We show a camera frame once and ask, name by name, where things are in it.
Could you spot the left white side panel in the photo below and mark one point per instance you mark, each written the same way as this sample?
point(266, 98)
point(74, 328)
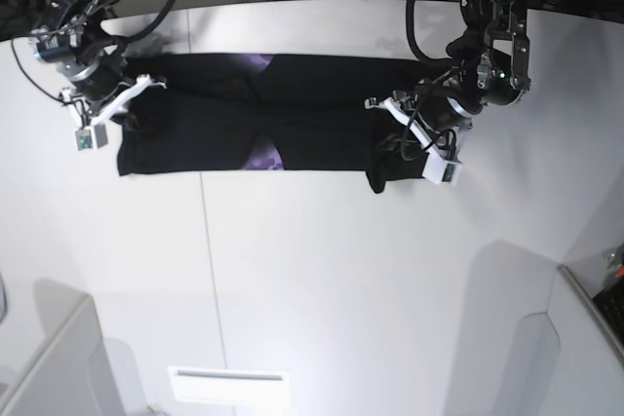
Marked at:
point(69, 374)

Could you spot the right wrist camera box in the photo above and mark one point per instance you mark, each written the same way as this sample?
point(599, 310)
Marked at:
point(91, 137)

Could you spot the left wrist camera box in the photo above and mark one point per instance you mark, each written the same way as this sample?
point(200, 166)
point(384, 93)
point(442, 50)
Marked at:
point(440, 171)

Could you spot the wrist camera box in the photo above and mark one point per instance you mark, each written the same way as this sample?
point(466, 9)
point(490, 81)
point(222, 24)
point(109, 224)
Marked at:
point(91, 137)
point(440, 171)

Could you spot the black T-shirt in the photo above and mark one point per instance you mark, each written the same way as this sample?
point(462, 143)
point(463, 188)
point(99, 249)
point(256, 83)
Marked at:
point(263, 112)

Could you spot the black keyboard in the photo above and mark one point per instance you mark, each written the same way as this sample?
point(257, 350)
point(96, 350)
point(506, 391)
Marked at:
point(610, 303)

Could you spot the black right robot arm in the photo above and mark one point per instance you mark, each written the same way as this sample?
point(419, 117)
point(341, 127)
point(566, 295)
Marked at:
point(70, 37)

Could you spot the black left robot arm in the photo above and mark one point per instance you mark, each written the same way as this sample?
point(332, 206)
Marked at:
point(487, 64)

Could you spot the white side panel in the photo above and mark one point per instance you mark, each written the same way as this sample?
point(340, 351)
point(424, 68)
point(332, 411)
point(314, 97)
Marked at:
point(588, 375)
point(69, 374)

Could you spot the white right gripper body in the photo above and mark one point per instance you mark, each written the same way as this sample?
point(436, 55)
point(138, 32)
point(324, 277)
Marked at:
point(88, 114)

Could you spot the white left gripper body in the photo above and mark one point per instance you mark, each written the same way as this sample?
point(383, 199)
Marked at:
point(414, 128)

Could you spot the right white side panel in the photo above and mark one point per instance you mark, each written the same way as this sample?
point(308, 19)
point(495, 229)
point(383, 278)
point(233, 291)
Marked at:
point(588, 375)

